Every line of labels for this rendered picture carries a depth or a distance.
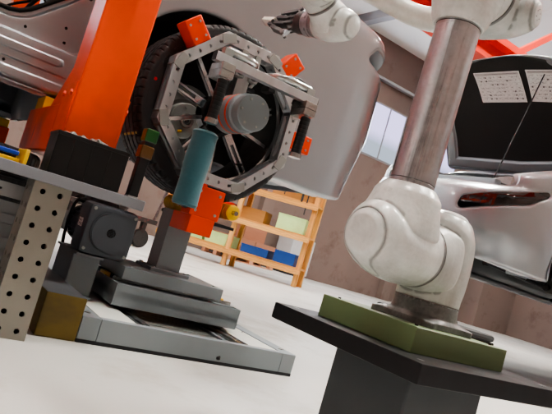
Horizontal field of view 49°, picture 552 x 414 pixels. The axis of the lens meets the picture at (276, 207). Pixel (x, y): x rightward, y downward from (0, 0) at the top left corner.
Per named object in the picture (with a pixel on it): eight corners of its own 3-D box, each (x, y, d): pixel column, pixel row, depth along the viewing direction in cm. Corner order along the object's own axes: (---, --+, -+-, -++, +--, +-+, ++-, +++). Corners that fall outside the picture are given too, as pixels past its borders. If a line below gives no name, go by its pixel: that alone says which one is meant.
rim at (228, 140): (266, 150, 265) (226, 36, 250) (296, 151, 246) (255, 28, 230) (166, 199, 243) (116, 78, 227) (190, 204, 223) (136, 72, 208)
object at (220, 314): (195, 310, 261) (201, 287, 262) (234, 332, 231) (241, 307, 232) (81, 285, 234) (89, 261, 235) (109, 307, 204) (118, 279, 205)
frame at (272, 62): (264, 205, 238) (303, 74, 241) (273, 207, 232) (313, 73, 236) (135, 161, 208) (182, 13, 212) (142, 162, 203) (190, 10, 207)
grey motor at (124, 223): (82, 282, 244) (109, 199, 247) (115, 307, 209) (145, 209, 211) (37, 273, 235) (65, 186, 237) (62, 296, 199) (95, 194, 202)
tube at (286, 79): (283, 100, 231) (292, 74, 232) (313, 97, 215) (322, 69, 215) (246, 82, 221) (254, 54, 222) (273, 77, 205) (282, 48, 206)
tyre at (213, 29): (286, 159, 271) (235, 12, 251) (316, 161, 251) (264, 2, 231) (156, 225, 242) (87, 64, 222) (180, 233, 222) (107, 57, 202)
